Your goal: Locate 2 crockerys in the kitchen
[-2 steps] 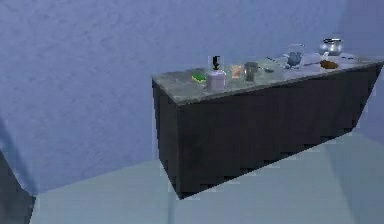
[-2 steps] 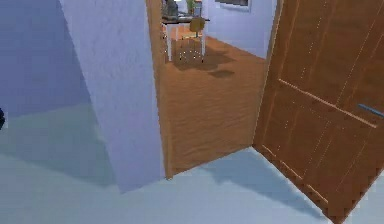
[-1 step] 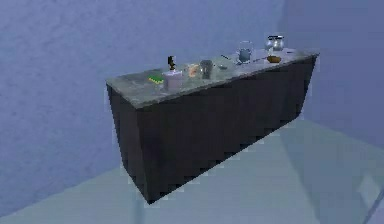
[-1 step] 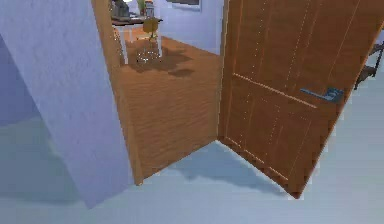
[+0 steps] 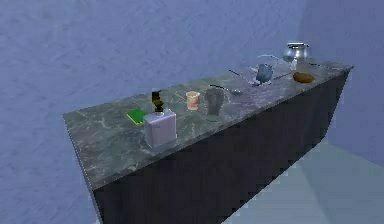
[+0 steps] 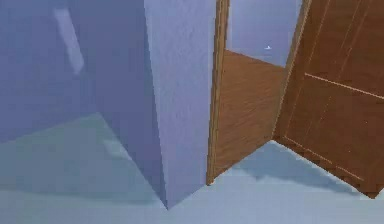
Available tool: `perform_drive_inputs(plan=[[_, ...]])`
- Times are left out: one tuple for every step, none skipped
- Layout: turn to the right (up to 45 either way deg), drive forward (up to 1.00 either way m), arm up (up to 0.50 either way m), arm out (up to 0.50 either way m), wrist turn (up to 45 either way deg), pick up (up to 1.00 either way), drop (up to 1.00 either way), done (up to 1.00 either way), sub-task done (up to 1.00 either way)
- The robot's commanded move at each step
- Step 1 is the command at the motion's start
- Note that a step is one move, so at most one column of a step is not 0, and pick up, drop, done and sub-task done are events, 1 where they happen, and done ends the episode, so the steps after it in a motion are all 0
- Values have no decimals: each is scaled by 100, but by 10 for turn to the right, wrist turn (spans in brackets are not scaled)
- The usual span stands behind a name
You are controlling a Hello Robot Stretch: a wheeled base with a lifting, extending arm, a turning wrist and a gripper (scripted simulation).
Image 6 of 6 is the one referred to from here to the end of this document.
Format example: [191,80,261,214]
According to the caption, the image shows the brown wooden room door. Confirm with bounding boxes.
[272,0,384,200]

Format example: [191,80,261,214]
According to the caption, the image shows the brown wooden door frame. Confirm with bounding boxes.
[205,0,313,187]

